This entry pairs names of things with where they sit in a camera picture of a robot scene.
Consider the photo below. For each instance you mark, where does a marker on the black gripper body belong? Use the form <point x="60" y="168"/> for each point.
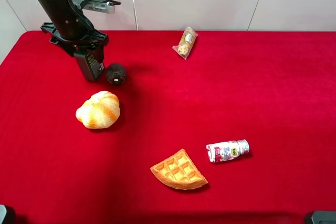
<point x="71" y="33"/>

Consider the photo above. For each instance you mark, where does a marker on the black pump bottle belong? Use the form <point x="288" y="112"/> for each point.
<point x="90" y="62"/>

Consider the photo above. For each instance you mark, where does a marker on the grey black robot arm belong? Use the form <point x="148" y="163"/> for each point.
<point x="60" y="8"/>

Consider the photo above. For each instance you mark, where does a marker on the dark brown avocado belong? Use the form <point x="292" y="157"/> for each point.
<point x="116" y="74"/>

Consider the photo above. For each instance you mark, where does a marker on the orange white bread bun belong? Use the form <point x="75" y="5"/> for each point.
<point x="99" y="112"/>

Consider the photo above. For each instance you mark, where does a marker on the wrapped chocolate balls pack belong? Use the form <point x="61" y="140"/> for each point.
<point x="186" y="43"/>

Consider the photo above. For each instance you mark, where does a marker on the waffle slice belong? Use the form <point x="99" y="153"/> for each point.
<point x="179" y="172"/>

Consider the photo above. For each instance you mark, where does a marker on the small pink yogurt bottle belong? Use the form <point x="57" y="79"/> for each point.
<point x="226" y="151"/>

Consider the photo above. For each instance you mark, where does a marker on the red table cloth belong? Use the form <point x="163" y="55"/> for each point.
<point x="275" y="90"/>

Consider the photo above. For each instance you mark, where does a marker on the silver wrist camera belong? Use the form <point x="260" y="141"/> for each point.
<point x="102" y="6"/>

